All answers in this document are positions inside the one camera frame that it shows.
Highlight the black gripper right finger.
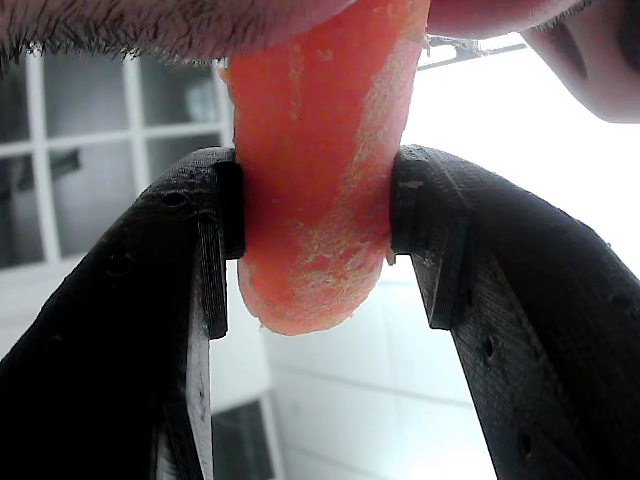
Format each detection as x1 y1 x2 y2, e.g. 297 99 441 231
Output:
388 144 640 480

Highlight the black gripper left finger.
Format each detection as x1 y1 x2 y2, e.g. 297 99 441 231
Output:
0 146 248 480

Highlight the man in beige hoodie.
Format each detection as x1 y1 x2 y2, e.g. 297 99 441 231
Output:
0 0 640 126

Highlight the small orange object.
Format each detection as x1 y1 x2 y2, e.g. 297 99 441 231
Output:
218 0 432 337

